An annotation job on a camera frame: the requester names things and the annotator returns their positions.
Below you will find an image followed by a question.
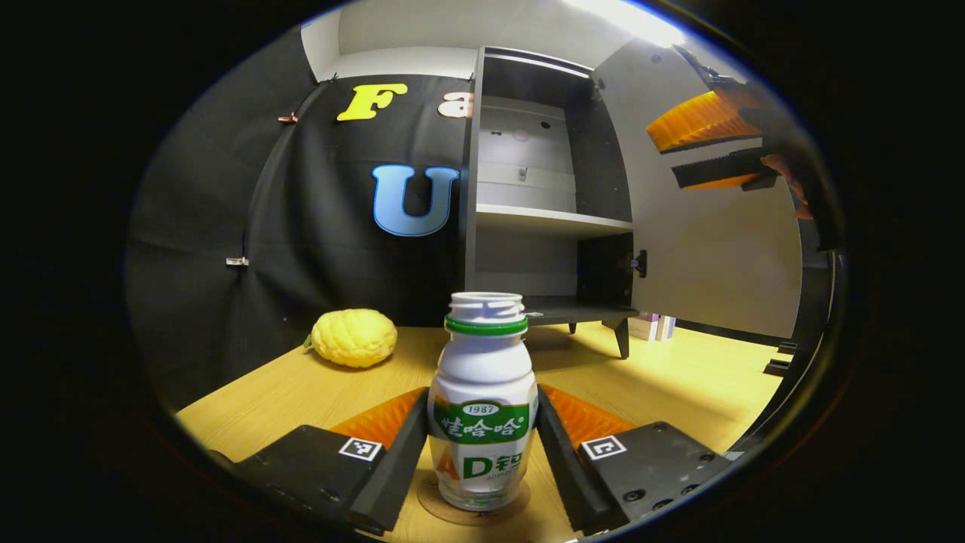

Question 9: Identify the beige cabinet door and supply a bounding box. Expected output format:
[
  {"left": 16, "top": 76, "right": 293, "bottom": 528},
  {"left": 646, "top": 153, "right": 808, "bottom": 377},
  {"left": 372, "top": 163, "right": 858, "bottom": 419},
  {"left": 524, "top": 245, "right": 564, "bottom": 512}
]
[{"left": 592, "top": 34, "right": 804, "bottom": 340}]

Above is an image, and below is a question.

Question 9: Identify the white cabinet shelf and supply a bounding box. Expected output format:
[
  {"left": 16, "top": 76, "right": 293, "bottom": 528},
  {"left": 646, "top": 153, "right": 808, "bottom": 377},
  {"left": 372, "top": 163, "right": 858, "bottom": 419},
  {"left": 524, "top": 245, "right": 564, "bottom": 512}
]
[{"left": 475, "top": 204, "right": 634, "bottom": 241}]

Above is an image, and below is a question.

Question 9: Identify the white bottle green label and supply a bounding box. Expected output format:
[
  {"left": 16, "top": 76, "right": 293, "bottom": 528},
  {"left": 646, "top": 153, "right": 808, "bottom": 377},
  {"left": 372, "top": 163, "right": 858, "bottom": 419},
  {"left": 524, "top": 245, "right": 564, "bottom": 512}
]
[{"left": 427, "top": 292, "right": 540, "bottom": 512}]

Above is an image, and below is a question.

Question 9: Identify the long ceiling light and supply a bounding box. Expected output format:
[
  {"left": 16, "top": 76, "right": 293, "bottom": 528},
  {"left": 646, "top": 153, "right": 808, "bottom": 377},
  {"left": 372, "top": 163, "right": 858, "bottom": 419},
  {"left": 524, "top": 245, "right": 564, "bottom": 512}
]
[{"left": 562, "top": 0, "right": 687, "bottom": 48}]

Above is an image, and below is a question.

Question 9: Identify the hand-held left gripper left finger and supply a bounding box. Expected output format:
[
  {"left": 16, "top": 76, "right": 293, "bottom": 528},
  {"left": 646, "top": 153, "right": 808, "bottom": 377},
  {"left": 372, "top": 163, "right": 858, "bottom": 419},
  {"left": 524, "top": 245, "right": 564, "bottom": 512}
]
[{"left": 205, "top": 386, "right": 432, "bottom": 535}]

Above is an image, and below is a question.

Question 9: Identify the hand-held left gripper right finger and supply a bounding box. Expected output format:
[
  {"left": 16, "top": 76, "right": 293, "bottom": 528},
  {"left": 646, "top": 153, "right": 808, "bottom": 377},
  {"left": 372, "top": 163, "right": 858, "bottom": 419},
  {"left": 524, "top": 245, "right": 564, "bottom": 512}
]
[{"left": 534, "top": 385, "right": 734, "bottom": 535}]

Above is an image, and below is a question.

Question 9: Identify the yellow bumpy toy fruit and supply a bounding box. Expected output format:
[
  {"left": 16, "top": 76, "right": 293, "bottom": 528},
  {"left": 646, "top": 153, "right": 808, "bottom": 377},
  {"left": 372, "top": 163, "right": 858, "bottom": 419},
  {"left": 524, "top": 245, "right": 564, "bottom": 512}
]
[{"left": 305, "top": 308, "right": 399, "bottom": 370}]

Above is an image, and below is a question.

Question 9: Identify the black backdrop cloth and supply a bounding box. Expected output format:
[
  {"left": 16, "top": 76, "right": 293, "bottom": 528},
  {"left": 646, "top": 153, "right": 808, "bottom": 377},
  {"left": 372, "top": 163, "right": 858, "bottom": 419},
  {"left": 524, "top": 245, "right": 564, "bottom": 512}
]
[{"left": 124, "top": 26, "right": 841, "bottom": 423}]

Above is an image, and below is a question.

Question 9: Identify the round brown coaster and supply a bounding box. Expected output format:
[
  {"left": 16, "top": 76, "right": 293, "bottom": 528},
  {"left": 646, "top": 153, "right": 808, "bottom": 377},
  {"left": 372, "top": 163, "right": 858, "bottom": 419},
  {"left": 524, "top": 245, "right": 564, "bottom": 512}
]
[{"left": 416, "top": 471, "right": 532, "bottom": 527}]

